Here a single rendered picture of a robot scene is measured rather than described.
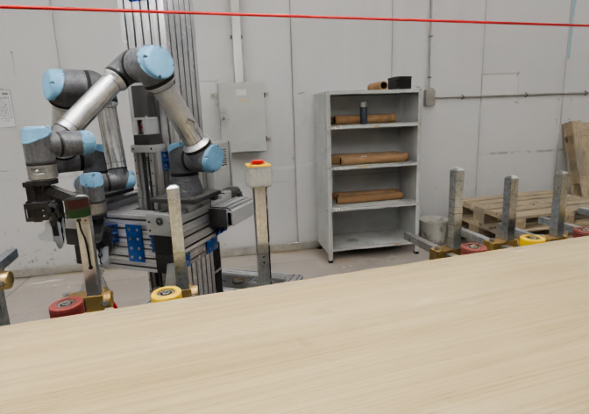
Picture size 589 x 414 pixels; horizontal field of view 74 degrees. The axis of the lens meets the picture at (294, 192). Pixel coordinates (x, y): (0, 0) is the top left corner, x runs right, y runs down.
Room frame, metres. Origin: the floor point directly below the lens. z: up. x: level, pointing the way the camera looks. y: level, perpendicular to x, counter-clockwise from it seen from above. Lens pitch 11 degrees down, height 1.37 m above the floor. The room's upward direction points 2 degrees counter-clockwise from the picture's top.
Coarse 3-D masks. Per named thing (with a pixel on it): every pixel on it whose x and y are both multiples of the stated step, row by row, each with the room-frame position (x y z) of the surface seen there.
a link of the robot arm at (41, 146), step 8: (24, 128) 1.11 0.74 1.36; (32, 128) 1.10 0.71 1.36; (40, 128) 1.11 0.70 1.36; (48, 128) 1.14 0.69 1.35; (24, 136) 1.10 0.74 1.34; (32, 136) 1.10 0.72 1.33; (40, 136) 1.11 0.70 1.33; (48, 136) 1.13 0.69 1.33; (56, 136) 1.15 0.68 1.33; (24, 144) 1.10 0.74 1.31; (32, 144) 1.10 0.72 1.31; (40, 144) 1.11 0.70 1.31; (48, 144) 1.12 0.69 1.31; (56, 144) 1.14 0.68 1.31; (24, 152) 1.11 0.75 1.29; (32, 152) 1.10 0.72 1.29; (40, 152) 1.11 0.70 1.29; (48, 152) 1.12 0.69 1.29; (56, 152) 1.14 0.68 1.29; (32, 160) 1.10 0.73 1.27; (40, 160) 1.11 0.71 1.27; (48, 160) 1.12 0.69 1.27
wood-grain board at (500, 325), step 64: (512, 256) 1.18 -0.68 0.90; (576, 256) 1.16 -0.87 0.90; (64, 320) 0.88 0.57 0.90; (128, 320) 0.86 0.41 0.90; (192, 320) 0.85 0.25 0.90; (256, 320) 0.84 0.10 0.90; (320, 320) 0.83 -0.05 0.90; (384, 320) 0.82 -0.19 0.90; (448, 320) 0.81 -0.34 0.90; (512, 320) 0.80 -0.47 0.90; (576, 320) 0.79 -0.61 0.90; (0, 384) 0.65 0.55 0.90; (64, 384) 0.64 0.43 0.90; (128, 384) 0.63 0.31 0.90; (192, 384) 0.63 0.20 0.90; (256, 384) 0.62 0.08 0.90; (320, 384) 0.61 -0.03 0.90; (384, 384) 0.61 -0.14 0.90; (448, 384) 0.60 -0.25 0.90; (512, 384) 0.60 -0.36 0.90; (576, 384) 0.59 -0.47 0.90
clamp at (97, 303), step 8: (80, 296) 1.07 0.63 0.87; (88, 296) 1.07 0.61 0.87; (96, 296) 1.07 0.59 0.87; (104, 296) 1.08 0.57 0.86; (112, 296) 1.11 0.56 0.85; (88, 304) 1.06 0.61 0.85; (96, 304) 1.07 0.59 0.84; (104, 304) 1.07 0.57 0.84; (112, 304) 1.10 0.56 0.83; (88, 312) 1.06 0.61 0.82
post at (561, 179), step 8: (560, 176) 1.55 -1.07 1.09; (568, 176) 1.55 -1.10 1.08; (560, 184) 1.55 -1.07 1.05; (560, 192) 1.54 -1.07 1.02; (552, 200) 1.58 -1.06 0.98; (560, 200) 1.54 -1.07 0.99; (552, 208) 1.57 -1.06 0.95; (560, 208) 1.55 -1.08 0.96; (552, 216) 1.57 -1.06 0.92; (560, 216) 1.55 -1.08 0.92; (552, 224) 1.57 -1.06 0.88; (560, 224) 1.55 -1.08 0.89; (552, 232) 1.56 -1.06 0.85; (560, 232) 1.55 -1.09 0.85
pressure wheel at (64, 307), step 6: (60, 300) 0.97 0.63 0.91; (66, 300) 0.96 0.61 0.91; (72, 300) 0.98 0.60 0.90; (78, 300) 0.97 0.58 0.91; (54, 306) 0.94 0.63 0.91; (60, 306) 0.94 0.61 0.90; (66, 306) 0.94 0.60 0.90; (72, 306) 0.93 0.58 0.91; (78, 306) 0.94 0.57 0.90; (54, 312) 0.92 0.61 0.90; (60, 312) 0.92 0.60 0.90; (66, 312) 0.92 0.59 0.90; (72, 312) 0.93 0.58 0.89; (78, 312) 0.94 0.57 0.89
